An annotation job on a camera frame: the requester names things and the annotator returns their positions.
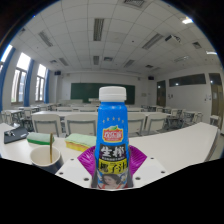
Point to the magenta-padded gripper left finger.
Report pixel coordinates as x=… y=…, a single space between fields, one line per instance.
x=74 y=170

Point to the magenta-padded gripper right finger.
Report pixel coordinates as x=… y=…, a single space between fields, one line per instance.
x=146 y=170

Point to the blue white-capped drink bottle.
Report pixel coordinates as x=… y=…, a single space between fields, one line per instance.
x=112 y=133

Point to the yellow sponge with green top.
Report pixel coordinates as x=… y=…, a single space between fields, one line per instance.
x=80 y=141

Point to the brown stirring stick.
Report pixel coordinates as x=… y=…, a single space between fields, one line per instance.
x=51 y=146

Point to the dark blue mug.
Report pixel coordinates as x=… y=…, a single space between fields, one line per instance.
x=41 y=156

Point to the group of classroom chairs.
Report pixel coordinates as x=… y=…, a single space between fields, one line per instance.
x=80 y=125

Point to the bunch of keys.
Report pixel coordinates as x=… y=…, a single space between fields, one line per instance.
x=10 y=133

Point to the dark classroom door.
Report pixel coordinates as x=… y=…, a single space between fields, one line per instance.
x=161 y=93
x=216 y=95

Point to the dark green chalkboard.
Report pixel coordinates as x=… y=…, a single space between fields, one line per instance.
x=85 y=92

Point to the blue curtain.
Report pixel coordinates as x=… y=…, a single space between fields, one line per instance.
x=47 y=86
x=5 y=90
x=28 y=83

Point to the bright tall window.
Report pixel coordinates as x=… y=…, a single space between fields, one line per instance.
x=20 y=80
x=5 y=55
x=40 y=83

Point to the ceiling projector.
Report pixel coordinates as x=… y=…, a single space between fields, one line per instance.
x=172 y=38

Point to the group of ceiling lights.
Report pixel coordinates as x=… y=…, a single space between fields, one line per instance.
x=98 y=28

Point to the black wall speaker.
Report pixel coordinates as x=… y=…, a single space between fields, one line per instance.
x=57 y=72
x=151 y=78

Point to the dark long wall window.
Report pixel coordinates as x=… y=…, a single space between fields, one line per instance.
x=186 y=80

